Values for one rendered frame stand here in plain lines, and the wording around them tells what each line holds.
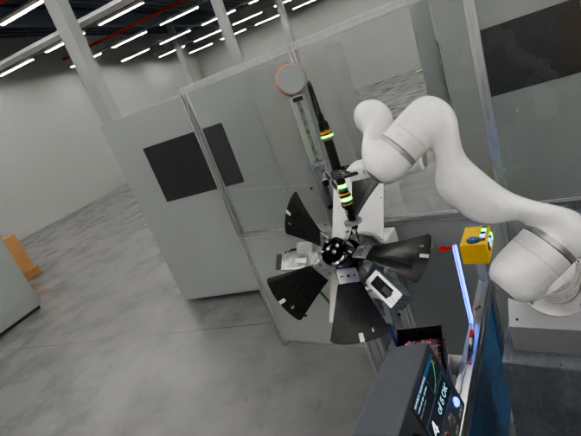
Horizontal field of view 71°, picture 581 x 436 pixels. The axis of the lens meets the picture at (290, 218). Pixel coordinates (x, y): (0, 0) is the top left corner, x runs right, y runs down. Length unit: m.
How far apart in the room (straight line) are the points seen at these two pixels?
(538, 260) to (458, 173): 0.25
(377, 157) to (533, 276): 0.42
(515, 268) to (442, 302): 1.60
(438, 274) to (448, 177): 1.55
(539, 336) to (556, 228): 0.50
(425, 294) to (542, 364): 1.24
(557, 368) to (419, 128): 0.82
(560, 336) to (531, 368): 0.12
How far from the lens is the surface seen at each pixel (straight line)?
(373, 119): 1.03
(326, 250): 1.66
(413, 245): 1.62
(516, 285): 1.02
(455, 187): 0.96
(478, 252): 1.79
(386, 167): 0.94
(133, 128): 4.14
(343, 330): 1.61
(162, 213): 4.29
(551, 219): 1.02
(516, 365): 1.45
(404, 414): 0.90
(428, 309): 2.64
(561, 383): 1.47
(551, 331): 1.43
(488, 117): 2.09
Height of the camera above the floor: 1.91
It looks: 18 degrees down
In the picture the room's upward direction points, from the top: 20 degrees counter-clockwise
